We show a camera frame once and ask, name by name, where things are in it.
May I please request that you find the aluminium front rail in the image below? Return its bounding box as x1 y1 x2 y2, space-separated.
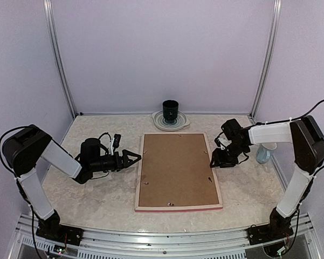
8 214 321 258

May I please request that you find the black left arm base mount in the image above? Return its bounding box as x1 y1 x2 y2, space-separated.
36 224 84 246

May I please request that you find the aluminium corner post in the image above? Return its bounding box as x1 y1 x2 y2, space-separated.
250 0 282 120
43 0 78 119

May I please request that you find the pink wooden picture frame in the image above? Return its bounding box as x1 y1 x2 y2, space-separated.
134 132 224 213

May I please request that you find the dark green cup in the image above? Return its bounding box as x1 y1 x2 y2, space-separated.
162 100 179 122

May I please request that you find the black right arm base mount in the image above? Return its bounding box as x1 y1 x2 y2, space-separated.
246 224 294 246

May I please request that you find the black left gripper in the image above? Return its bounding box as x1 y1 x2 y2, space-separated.
90 149 141 172

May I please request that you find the striped ceramic plate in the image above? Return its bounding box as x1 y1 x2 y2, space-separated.
151 111 190 132

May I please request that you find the left aluminium corner post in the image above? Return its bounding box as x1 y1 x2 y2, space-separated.
43 0 78 119

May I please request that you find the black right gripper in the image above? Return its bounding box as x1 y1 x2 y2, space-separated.
210 141 248 168

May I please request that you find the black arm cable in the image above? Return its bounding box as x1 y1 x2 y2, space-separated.
0 126 30 179
242 98 324 176

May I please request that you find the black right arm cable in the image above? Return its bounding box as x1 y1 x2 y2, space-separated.
242 98 324 176

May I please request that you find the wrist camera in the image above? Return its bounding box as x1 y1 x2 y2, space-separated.
108 134 121 155
214 132 230 150

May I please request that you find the right aluminium corner post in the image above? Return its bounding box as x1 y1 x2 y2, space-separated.
250 0 282 120

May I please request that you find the brown backing board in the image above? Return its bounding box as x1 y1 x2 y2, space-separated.
139 134 219 207

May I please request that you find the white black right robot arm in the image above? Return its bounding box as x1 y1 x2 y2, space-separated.
210 115 324 219

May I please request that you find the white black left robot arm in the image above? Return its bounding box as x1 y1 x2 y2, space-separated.
0 124 142 240

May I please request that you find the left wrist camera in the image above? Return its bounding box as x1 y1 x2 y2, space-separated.
108 134 121 155

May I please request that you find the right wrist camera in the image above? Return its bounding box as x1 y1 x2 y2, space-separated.
214 132 230 150

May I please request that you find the light blue paper cup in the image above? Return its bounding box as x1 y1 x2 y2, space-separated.
256 143 277 164

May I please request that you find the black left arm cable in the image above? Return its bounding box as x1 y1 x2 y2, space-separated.
0 126 30 179

